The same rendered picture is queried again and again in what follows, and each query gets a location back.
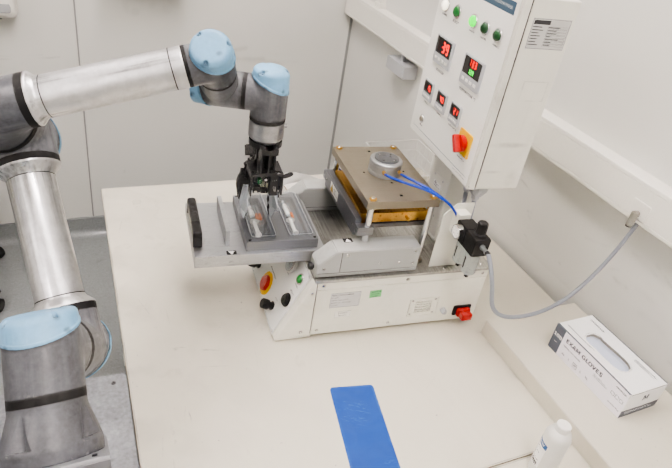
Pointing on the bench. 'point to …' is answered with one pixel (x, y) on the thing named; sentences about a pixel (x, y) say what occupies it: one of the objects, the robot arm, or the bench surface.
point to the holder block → (275, 232)
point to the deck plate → (324, 219)
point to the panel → (282, 283)
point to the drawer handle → (194, 222)
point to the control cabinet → (486, 85)
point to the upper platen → (383, 209)
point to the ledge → (581, 396)
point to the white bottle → (552, 446)
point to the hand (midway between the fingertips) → (256, 210)
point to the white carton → (607, 365)
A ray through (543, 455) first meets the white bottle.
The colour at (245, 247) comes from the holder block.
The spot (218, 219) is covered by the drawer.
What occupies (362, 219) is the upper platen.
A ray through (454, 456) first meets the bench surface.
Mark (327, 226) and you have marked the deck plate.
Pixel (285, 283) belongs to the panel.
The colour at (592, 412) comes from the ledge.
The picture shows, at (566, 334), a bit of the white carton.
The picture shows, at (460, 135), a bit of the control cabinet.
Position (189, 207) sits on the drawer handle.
